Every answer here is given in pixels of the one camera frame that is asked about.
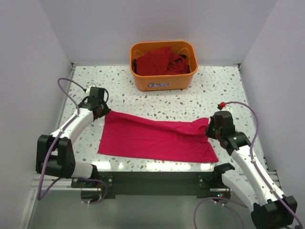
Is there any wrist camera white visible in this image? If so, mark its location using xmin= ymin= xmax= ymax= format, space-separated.
xmin=217 ymin=102 xmax=234 ymax=115
xmin=85 ymin=84 xmax=96 ymax=94

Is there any pink t shirt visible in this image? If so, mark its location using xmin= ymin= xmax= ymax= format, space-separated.
xmin=98 ymin=111 xmax=219 ymax=163

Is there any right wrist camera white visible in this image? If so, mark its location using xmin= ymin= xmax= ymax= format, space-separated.
xmin=217 ymin=102 xmax=234 ymax=115

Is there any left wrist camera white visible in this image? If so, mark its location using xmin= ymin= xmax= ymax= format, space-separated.
xmin=85 ymin=84 xmax=96 ymax=94

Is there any orange plastic basket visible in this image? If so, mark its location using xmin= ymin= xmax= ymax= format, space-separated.
xmin=130 ymin=41 xmax=198 ymax=92

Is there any dark red t shirt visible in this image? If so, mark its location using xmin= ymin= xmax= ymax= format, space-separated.
xmin=132 ymin=46 xmax=190 ymax=76

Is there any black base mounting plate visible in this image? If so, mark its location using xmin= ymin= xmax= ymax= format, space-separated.
xmin=71 ymin=171 xmax=240 ymax=200

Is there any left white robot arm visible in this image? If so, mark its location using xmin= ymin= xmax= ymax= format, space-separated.
xmin=36 ymin=86 xmax=111 ymax=187

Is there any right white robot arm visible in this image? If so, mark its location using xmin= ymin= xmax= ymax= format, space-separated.
xmin=205 ymin=111 xmax=297 ymax=229

